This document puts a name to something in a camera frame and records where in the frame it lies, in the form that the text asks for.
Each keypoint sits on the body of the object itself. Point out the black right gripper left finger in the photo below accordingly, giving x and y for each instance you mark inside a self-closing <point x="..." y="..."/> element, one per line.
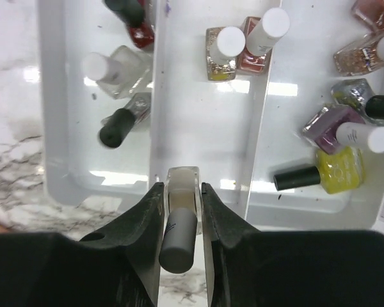
<point x="116" y="265"/>

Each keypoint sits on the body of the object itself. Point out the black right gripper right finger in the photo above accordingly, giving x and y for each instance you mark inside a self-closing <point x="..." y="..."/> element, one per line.
<point x="248" y="267"/>

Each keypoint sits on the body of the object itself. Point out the clear polish bottle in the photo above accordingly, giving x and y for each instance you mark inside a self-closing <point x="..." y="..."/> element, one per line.
<point x="182" y="203"/>

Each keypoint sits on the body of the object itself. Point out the silver glitter bottle black cap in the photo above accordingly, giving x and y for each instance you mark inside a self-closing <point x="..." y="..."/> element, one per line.
<point x="116" y="127"/>

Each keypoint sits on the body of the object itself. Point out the yellow polish bottle black cap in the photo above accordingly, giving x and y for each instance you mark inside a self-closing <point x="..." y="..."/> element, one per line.
<point x="343" y="171"/>

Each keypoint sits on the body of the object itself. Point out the purple polish bottle white cap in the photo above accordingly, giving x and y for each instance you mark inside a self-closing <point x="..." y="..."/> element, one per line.
<point x="335" y="127"/>

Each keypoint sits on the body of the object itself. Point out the white plastic organizer tray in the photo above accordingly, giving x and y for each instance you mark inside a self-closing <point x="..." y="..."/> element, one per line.
<point x="239" y="133"/>

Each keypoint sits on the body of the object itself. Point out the silver foil bottle black cap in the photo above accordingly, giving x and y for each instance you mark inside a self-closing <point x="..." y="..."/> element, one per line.
<point x="358" y="94"/>

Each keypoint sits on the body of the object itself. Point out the gold glitter bottle white cap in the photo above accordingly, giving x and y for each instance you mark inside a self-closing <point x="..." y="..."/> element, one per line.
<point x="222" y="47"/>

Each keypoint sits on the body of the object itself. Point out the coral polish bottle white cap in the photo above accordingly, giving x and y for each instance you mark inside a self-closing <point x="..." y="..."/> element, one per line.
<point x="262" y="34"/>

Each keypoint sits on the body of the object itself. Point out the copper glitter bottle white cap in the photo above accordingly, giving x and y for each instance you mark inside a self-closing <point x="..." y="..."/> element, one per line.
<point x="360" y="57"/>

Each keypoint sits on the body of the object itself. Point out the red polish bottle black cap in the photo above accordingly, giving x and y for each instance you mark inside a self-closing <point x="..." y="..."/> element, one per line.
<point x="136" y="15"/>

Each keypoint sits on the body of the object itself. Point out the pink polish bottle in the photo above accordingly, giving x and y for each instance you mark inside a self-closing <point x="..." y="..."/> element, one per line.
<point x="370" y="13"/>

